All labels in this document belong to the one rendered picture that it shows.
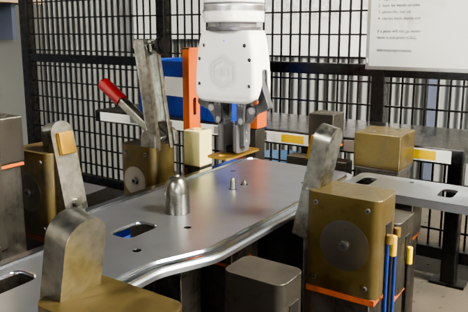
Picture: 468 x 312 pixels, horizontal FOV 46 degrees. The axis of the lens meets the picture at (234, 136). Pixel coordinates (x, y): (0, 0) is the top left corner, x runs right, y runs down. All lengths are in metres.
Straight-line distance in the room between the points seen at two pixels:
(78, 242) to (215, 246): 0.25
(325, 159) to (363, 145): 0.32
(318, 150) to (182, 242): 0.19
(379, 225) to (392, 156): 0.33
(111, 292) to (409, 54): 0.95
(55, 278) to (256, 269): 0.24
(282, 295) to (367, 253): 0.13
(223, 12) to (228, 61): 0.07
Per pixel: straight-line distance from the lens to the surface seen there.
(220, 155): 0.78
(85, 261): 0.40
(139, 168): 0.88
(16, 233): 0.79
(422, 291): 1.25
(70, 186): 0.77
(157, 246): 0.61
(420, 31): 1.23
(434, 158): 1.02
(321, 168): 0.65
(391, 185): 0.86
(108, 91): 0.93
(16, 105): 4.40
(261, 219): 0.68
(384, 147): 0.95
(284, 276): 0.56
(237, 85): 0.75
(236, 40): 0.74
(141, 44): 0.86
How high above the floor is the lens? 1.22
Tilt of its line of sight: 11 degrees down
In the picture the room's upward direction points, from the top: straight up
